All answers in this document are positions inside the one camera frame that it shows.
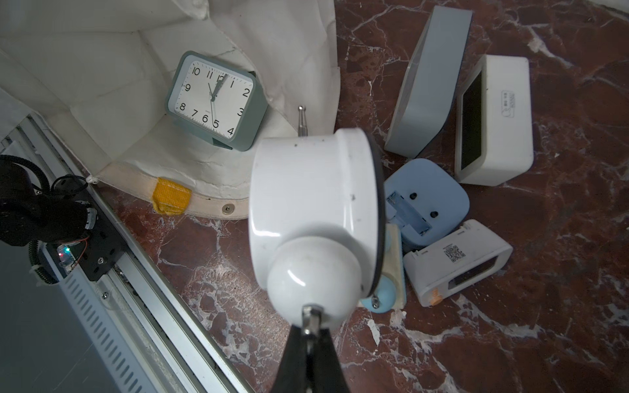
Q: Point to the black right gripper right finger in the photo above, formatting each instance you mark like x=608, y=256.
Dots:
x=326, y=371

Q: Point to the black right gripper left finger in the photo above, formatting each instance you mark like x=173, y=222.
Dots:
x=292, y=373

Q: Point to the blue twin bell alarm clock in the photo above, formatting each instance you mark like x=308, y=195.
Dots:
x=390, y=293

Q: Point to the white cube alarm clock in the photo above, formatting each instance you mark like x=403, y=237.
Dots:
x=459, y=260

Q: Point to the white twin bell alarm clock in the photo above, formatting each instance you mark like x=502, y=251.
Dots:
x=317, y=224

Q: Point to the light blue face alarm clock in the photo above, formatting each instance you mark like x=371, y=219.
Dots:
x=424, y=202

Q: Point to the white digital clock dark screen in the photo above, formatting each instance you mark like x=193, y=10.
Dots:
x=494, y=140

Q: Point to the grey square analog clock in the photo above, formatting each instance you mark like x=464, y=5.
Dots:
x=428, y=89

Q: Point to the white canvas bag yellow handles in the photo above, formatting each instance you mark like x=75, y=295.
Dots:
x=97, y=73

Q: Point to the green square analog clock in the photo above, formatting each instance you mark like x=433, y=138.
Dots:
x=216, y=102

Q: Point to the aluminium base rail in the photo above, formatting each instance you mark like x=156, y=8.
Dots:
x=138, y=314

